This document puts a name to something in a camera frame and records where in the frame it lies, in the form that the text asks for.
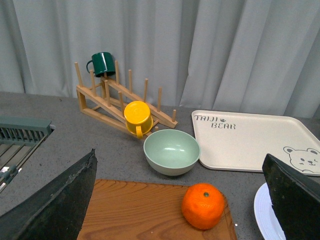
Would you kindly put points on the dark green mug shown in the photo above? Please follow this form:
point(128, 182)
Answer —
point(103, 63)

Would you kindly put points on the green dish drainer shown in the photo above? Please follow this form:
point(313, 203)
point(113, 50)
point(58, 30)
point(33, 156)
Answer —
point(19, 139)

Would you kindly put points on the beige bear tray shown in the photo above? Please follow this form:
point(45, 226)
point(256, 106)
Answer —
point(241, 141)

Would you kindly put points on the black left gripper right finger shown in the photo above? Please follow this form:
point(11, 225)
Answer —
point(295, 199)

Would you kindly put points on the white round plate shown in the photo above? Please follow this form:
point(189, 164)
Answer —
point(265, 217)

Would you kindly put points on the green bowl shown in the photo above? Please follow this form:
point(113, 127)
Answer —
point(171, 152)

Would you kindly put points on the yellow mug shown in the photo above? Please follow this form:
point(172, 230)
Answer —
point(138, 118)

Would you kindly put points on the grey curtain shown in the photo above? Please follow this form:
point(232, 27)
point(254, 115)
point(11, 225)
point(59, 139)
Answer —
point(249, 56)

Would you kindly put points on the wooden cutting board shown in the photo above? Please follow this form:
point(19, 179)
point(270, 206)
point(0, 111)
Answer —
point(127, 210)

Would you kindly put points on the wooden mug rack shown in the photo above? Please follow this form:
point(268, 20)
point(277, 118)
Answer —
point(104, 101)

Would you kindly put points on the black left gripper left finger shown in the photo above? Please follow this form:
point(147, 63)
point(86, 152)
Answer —
point(57, 210)

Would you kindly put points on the orange fruit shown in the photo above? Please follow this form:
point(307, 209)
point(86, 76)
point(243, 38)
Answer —
point(203, 205)

